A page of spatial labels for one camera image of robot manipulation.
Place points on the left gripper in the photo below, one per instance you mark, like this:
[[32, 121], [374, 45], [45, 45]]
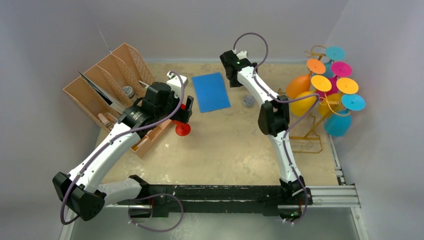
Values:
[[182, 115]]

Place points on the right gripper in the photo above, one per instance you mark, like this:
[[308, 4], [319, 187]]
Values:
[[234, 79]]

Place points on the orange wine glass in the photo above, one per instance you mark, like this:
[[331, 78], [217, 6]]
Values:
[[302, 83]]

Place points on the yellow-orange wine glass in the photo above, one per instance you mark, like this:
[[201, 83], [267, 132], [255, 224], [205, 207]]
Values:
[[306, 100]]

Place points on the red wine glass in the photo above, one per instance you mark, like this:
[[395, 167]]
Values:
[[181, 129]]

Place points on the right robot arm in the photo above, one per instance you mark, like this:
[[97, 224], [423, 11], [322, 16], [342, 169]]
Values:
[[273, 121]]

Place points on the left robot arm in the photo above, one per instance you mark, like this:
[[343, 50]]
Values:
[[81, 190]]

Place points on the teal wine glass rear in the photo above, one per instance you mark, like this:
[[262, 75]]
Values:
[[334, 54]]

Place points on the teal wine glass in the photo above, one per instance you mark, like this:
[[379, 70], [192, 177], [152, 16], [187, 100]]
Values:
[[334, 54], [339, 123]]

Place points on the yellow wine glass on rack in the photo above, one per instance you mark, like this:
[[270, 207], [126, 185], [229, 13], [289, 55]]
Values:
[[332, 104]]

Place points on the magenta wine glass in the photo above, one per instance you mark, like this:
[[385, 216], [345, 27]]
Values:
[[342, 69]]

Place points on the teal wine glass front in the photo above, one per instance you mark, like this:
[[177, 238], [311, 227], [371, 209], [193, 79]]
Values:
[[339, 123]]

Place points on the blue rectangular card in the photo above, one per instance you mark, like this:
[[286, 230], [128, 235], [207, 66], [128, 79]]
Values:
[[211, 92]]

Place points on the small clear glitter ball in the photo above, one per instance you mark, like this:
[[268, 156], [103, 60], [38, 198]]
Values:
[[248, 101]]

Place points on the pink desk file organizer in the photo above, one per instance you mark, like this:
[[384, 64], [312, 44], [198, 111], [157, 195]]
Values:
[[124, 66]]

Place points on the dark folder in organizer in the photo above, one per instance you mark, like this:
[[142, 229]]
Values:
[[113, 102]]

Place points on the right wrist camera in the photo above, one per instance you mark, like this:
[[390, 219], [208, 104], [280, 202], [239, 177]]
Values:
[[241, 54]]

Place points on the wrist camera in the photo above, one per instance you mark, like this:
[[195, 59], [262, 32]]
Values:
[[241, 54], [175, 84]]

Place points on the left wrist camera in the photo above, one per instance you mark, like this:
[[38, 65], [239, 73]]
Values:
[[175, 84]]

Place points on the gold wire glass rack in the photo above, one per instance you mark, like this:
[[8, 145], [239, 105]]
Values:
[[310, 142]]

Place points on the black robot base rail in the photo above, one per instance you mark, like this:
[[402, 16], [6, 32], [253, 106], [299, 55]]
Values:
[[284, 200]]

